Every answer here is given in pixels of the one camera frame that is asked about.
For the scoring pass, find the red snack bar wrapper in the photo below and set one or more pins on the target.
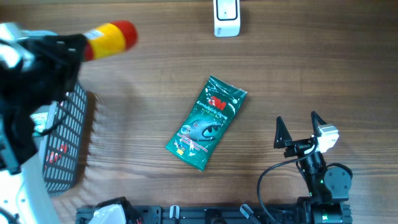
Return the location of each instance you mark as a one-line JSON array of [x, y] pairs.
[[56, 155]]

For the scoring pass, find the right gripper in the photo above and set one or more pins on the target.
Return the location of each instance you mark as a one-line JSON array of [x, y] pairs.
[[284, 139]]

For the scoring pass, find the red yellow sauce bottle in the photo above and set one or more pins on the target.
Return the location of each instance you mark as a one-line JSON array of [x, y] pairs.
[[109, 39]]

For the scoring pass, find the green 3M glove packet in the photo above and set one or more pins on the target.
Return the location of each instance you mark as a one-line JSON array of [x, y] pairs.
[[213, 111]]

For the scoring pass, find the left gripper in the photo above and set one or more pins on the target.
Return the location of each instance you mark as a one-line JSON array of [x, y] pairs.
[[57, 63]]

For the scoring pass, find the light green tissue packet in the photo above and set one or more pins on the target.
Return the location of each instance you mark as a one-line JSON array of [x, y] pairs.
[[40, 123]]

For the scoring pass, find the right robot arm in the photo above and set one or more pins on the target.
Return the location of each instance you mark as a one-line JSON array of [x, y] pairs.
[[327, 184]]

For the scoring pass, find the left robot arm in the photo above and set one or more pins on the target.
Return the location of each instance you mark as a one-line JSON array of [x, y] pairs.
[[24, 197]]

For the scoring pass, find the white barcode scanner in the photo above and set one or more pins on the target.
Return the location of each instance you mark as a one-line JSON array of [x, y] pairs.
[[227, 19]]

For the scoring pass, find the grey plastic mesh basket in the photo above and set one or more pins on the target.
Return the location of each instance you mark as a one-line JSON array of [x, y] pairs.
[[64, 126]]

